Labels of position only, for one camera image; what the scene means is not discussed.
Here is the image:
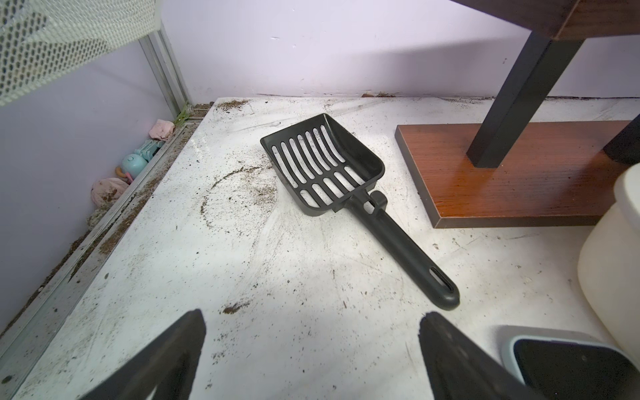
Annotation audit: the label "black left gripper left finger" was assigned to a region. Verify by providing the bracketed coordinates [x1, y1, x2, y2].
[83, 309, 206, 399]

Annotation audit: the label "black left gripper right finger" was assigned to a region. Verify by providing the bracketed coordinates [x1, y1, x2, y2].
[418, 312, 540, 400]

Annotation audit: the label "white plastic storage box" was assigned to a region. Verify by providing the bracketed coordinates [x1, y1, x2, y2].
[577, 164, 639, 363]

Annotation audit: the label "pink teal fallen toys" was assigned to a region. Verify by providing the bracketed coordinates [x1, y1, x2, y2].
[87, 119, 176, 230]

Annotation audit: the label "brown wooden tiered stand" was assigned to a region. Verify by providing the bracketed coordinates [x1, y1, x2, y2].
[395, 1, 639, 228]

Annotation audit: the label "black slotted scoop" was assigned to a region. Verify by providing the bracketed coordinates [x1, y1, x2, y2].
[260, 113, 460, 310]

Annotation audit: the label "white mesh two-tier shelf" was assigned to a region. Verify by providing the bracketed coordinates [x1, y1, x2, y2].
[1, 0, 162, 106]

